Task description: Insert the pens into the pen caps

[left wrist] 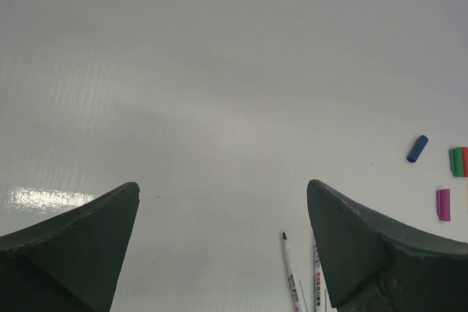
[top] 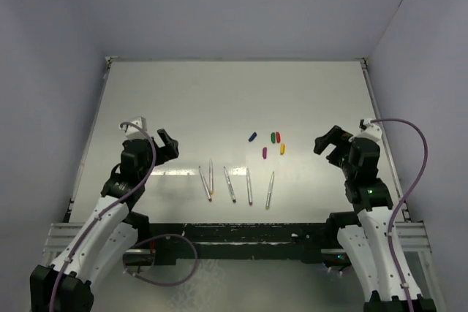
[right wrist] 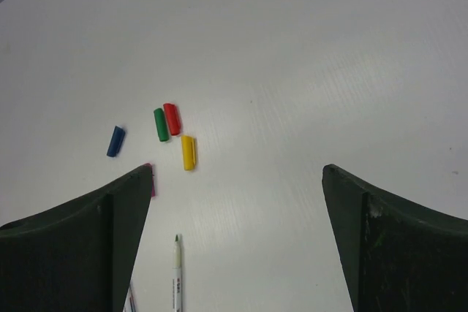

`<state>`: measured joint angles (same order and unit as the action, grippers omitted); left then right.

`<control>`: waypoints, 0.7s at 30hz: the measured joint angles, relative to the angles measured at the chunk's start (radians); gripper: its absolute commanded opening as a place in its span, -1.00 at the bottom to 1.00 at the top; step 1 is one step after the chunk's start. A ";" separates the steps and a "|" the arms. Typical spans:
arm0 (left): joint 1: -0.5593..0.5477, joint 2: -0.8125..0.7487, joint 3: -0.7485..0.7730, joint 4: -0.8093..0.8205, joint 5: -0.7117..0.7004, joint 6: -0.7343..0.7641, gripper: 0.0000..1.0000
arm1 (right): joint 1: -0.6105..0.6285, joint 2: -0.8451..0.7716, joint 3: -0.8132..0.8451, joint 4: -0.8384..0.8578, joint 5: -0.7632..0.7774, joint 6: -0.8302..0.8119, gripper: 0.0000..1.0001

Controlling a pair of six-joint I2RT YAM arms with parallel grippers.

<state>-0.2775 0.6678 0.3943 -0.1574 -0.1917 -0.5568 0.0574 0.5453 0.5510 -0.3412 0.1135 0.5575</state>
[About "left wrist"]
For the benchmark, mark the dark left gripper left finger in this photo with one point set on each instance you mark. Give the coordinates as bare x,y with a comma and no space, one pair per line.
70,262

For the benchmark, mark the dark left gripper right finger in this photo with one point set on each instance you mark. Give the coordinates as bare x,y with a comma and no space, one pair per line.
372,262

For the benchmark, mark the yellow-ended white marker pen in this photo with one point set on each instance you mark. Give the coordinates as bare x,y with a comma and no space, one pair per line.
320,303

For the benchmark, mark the red-ended white marker pen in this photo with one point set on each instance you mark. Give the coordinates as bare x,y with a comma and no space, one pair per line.
294,283

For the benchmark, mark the red pen cap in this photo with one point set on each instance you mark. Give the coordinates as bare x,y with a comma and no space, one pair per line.
464,153

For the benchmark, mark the purple pen cap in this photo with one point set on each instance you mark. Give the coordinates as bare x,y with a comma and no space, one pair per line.
443,204

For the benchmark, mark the blue pen cap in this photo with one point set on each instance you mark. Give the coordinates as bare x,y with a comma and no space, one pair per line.
417,148

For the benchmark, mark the green pen cap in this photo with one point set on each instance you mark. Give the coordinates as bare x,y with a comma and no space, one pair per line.
456,162

